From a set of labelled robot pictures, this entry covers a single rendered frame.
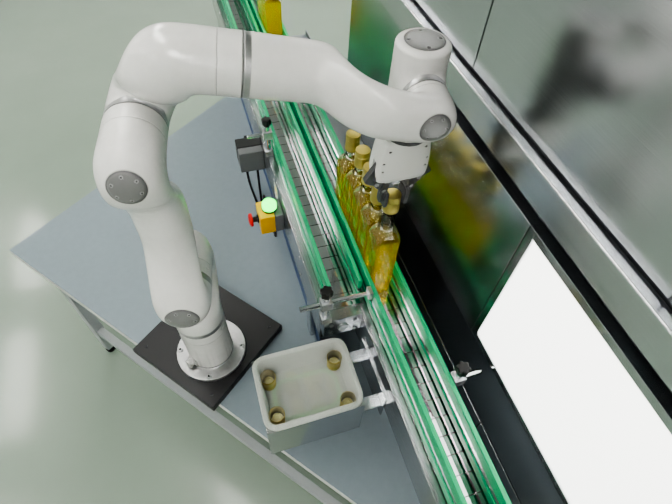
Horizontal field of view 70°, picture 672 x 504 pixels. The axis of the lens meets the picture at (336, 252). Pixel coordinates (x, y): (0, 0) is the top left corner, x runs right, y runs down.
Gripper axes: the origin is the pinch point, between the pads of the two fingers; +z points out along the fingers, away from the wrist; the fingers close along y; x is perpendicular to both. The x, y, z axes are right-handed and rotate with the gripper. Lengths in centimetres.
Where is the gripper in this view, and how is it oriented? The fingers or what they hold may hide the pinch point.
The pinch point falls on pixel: (393, 193)
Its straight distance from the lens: 94.9
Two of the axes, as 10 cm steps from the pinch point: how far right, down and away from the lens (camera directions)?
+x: 3.0, 7.7, -5.7
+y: -9.5, 2.1, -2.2
